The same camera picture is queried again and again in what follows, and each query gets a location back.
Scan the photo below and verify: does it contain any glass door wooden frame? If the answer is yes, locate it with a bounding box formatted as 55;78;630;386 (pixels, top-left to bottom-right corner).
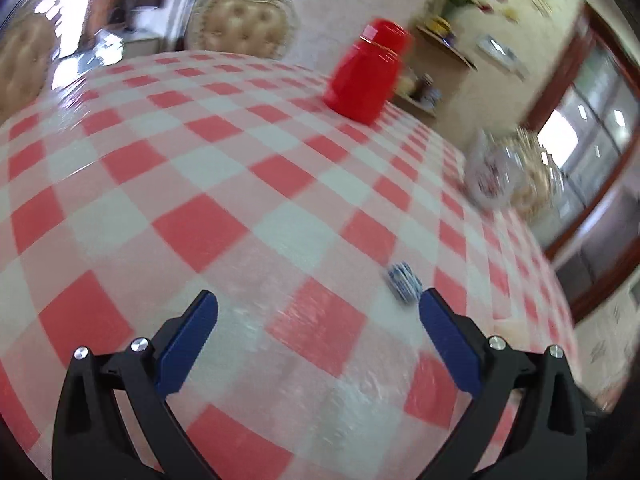
520;0;640;261

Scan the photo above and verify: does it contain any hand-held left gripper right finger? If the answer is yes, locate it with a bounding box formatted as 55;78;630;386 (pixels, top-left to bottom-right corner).
419;287;587;480

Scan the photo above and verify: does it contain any cream tufted dining chair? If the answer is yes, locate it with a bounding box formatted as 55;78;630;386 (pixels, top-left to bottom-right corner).
505;127;566;216
0;15;56;121
190;0;301;61

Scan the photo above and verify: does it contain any white floral teapot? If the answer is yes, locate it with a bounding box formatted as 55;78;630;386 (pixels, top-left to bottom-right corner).
462;130;526;210

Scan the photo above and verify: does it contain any wooden corner shelf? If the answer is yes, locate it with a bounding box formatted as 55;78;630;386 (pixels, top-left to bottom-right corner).
395;25;476;116

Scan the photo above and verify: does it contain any red thermos jug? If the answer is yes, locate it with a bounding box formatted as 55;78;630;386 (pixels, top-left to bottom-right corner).
322;18;413;126

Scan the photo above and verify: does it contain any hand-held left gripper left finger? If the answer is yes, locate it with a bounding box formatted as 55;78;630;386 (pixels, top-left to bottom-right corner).
51;290;219;480

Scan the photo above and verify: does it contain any small blue-white candy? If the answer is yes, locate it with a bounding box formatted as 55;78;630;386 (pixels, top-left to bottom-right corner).
384;261;421;305

